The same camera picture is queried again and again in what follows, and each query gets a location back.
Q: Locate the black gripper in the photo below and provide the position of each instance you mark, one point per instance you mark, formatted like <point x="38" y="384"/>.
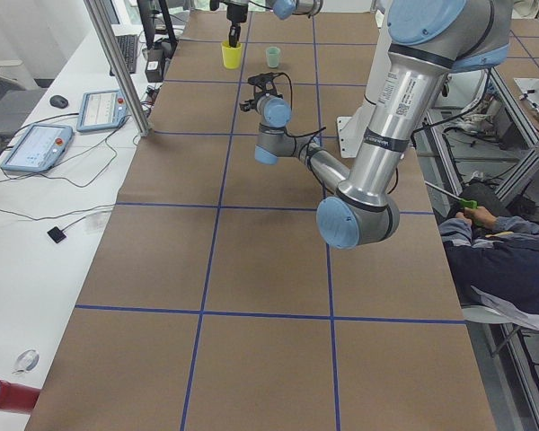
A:
<point x="235" y="12"/>
<point x="257" y="100"/>

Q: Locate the yellow paper cup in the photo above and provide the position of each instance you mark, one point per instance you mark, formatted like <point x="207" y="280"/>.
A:
<point x="231" y="56"/>

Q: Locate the green paper cup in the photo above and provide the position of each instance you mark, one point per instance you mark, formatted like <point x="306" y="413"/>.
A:
<point x="273" y="56"/>

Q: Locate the black box with label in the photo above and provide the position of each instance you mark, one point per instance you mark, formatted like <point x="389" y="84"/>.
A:
<point x="154" y="69"/>

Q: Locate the black keyboard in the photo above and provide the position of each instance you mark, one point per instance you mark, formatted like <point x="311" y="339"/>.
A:
<point x="128" y="46"/>

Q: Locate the far blue teach pendant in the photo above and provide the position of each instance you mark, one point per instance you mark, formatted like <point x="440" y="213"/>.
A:
<point x="102" y="110"/>

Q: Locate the blue teach pendant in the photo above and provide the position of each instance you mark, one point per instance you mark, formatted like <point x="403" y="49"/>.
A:
<point x="38" y="149"/>
<point x="102" y="110"/>

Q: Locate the black computer mouse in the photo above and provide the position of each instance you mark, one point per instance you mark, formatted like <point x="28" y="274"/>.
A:
<point x="58" y="101"/>

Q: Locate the near blue teach pendant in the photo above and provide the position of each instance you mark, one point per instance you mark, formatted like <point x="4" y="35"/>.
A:
<point x="38" y="149"/>

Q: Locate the grey office chair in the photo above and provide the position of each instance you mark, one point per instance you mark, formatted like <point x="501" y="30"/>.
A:
<point x="16" y="103"/>

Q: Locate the seated person in jacket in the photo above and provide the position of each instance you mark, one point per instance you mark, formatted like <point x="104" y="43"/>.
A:
<point x="494" y="261"/>

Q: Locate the red cylinder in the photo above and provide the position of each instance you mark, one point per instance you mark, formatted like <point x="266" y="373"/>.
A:
<point x="17" y="398"/>

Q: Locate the aluminium frame post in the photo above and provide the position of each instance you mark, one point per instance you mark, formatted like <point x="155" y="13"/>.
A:
<point x="110" y="47"/>

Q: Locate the green handled tool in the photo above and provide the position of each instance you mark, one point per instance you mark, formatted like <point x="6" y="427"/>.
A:
<point x="463" y="202"/>

